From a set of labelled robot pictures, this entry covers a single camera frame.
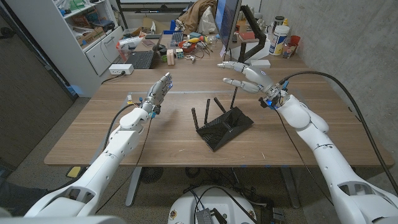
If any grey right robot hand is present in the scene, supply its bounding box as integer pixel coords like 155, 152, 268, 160
216, 60, 290, 110

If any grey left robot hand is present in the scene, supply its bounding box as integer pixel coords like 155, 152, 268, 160
141, 72, 174, 118

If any black router with antennas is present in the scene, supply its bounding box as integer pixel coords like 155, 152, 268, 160
191, 86, 254, 152

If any small white box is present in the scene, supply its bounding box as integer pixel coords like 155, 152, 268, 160
249, 58, 271, 69

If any black laptop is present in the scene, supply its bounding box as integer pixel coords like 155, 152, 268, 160
124, 30, 164, 70

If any clear glass with items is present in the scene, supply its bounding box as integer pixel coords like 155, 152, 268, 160
282, 42, 298, 59

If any white wipes canister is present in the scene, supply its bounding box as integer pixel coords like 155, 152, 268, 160
269, 25, 290, 57

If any red book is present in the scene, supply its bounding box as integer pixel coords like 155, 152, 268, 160
238, 30, 256, 41

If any white power strip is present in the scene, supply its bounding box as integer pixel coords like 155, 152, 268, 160
108, 63, 135, 76

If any clear plastic package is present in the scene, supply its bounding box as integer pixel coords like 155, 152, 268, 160
116, 36, 144, 60

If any red bowl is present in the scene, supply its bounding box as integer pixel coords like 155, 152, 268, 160
182, 40, 197, 53

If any jar with black lid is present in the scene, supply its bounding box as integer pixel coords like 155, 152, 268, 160
273, 15, 285, 30

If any flat computer monitor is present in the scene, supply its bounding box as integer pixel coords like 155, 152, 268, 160
214, 0, 243, 50

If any yellow and red toy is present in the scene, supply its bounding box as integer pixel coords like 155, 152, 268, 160
186, 35, 206, 44

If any blue box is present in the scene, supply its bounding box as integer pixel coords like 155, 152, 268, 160
164, 20, 177, 35

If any white plastic bag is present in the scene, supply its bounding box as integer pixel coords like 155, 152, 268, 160
197, 6, 218, 35

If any round black fan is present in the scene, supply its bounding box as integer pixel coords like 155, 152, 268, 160
139, 167, 164, 184

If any grey table leg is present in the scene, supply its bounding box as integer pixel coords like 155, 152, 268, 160
125, 166, 143, 207
279, 166, 301, 208

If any yellow pad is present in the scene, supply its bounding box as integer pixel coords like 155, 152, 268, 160
66, 166, 82, 179

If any white robot torso base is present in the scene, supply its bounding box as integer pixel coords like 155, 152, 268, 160
167, 185, 258, 224

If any white shelf cabinet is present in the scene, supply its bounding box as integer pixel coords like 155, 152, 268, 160
6, 0, 125, 97

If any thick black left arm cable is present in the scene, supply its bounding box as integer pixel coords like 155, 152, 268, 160
102, 103, 141, 152

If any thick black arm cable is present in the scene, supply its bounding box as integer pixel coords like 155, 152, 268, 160
102, 103, 141, 152
278, 70, 398, 195

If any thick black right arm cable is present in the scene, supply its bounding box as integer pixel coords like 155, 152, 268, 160
278, 70, 398, 195

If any thin black left arm wire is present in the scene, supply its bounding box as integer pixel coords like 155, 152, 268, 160
95, 117, 154, 215

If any thin black arm wire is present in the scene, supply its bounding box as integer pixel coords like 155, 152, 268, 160
95, 117, 154, 215
274, 108, 335, 206

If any thin black right arm wire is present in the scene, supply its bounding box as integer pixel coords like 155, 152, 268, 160
274, 108, 335, 206

